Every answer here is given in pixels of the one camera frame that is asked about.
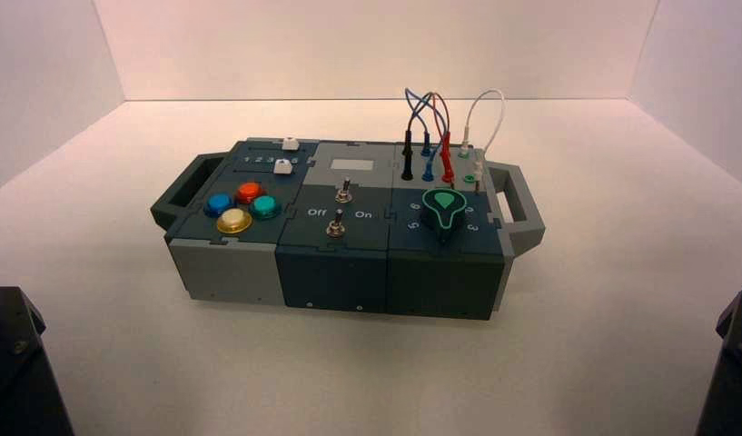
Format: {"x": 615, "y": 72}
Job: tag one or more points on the white display window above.
{"x": 352, "y": 165}

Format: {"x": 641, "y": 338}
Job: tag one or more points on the blue round push button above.
{"x": 218, "y": 205}

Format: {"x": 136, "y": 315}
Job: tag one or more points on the dark teal grey control box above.
{"x": 334, "y": 271}

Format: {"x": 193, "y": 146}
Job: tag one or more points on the teal round push button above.
{"x": 265, "y": 207}

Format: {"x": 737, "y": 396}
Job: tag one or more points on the metal toggle switch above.
{"x": 345, "y": 194}
{"x": 335, "y": 227}

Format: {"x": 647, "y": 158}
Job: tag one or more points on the green banana socket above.
{"x": 468, "y": 179}

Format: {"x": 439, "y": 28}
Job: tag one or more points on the black knob with green outline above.
{"x": 446, "y": 212}

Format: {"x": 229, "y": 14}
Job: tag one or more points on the yellow round push button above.
{"x": 234, "y": 221}

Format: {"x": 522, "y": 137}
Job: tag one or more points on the red round push button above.
{"x": 248, "y": 192}

